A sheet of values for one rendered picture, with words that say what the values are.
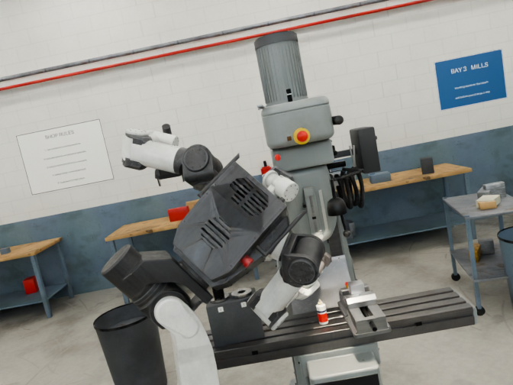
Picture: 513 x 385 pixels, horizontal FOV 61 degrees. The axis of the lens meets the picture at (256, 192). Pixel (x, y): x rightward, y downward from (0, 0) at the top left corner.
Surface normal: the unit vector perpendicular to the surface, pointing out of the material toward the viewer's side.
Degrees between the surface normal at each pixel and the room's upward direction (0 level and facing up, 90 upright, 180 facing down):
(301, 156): 90
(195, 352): 115
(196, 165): 68
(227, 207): 75
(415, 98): 90
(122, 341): 94
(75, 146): 90
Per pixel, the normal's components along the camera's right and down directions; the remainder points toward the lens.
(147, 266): 0.33, 0.07
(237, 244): -0.20, -0.10
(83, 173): -0.01, 0.14
